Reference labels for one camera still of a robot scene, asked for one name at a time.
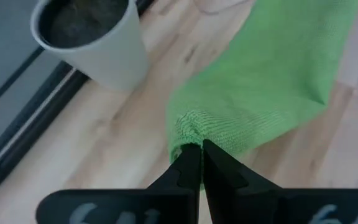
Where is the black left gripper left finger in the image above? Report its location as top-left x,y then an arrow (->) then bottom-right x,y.
35,142 -> 203,224

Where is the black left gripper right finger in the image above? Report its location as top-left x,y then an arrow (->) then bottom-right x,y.
202,139 -> 358,224

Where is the green microfiber towel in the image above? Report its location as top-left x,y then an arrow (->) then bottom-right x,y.
165,0 -> 358,190

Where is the white plant pot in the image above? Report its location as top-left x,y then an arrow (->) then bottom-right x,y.
30,0 -> 149,91

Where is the black aluminium table frame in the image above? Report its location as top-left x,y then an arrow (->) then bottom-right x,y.
0,0 -> 155,208

